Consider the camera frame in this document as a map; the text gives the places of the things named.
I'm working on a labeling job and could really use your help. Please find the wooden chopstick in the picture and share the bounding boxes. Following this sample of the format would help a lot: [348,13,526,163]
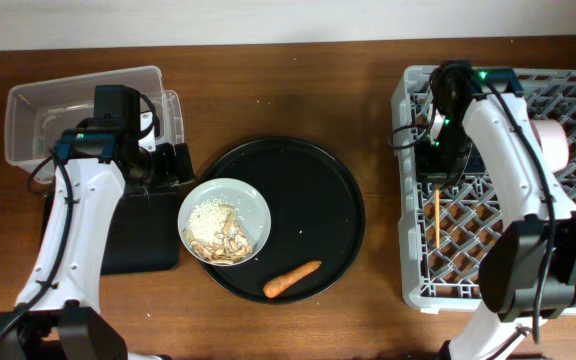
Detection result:
[434,186,441,249]

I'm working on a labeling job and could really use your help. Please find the grey plate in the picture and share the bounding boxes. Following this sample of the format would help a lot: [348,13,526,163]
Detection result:
[178,178,271,267]

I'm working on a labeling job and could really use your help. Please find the pink bowl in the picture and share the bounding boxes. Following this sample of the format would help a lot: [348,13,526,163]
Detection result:
[531,120,569,173]

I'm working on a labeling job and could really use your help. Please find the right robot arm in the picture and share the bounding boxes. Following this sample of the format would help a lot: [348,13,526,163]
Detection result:
[415,61,576,360]

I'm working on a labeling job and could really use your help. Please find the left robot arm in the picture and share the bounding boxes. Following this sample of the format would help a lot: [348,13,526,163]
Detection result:
[0,130,194,359]

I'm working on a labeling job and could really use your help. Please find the black rectangular tray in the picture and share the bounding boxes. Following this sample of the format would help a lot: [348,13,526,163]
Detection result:
[40,187,182,276]

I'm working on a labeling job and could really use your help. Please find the food scraps on plate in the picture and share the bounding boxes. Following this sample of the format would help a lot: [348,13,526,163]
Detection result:
[182,198,253,266]

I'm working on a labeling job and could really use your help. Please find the round black tray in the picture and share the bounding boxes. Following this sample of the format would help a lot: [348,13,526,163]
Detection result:
[200,137,366,304]

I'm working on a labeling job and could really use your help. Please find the clear plastic bin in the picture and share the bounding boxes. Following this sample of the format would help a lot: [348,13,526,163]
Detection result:
[5,66,185,184]

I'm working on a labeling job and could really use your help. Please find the orange carrot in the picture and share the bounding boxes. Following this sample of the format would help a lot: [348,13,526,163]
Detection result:
[263,260,322,298]

